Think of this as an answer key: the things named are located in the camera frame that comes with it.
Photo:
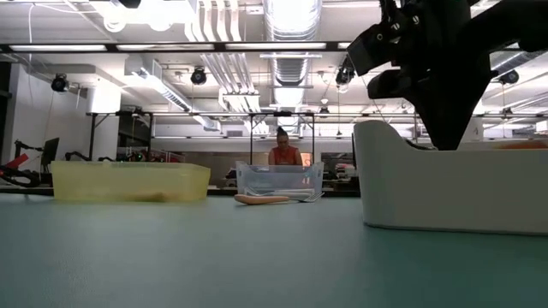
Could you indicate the black ceiling-hung lamp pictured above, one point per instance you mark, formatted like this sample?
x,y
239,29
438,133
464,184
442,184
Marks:
x,y
510,77
60,83
198,77
343,76

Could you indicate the black computer monitor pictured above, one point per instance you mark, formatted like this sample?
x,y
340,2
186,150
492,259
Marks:
x,y
50,152

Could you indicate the black bar with light strips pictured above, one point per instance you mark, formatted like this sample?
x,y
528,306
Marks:
x,y
171,47

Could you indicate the silver corrugated ventilation duct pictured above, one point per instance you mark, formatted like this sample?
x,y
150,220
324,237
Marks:
x,y
291,68

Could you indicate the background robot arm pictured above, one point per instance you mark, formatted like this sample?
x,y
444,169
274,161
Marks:
x,y
77,155
13,164

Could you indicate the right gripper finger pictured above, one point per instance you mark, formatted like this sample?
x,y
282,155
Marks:
x,y
464,111
436,120

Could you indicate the person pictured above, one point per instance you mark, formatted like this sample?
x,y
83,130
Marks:
x,y
284,154

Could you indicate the translucent yellow plastic bin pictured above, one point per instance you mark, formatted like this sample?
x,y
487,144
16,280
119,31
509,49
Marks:
x,y
107,179

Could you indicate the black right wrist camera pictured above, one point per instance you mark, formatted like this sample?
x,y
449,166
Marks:
x,y
372,47

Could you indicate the clear plastic bin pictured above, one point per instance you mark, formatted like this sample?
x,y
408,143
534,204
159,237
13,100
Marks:
x,y
278,177

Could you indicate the black background rig frame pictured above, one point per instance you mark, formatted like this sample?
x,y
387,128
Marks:
x,y
92,137

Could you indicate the white plastic bin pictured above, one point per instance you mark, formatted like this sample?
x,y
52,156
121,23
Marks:
x,y
428,192

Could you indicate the white ceiling air duct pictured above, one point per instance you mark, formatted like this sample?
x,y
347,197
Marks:
x,y
171,96

